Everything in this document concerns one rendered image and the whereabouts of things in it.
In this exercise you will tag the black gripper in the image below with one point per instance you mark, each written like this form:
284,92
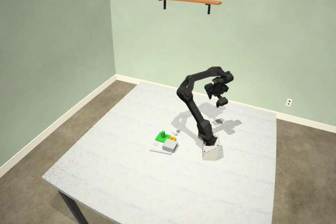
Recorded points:
217,93

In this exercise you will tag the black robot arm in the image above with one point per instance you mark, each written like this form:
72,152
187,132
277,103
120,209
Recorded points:
184,92

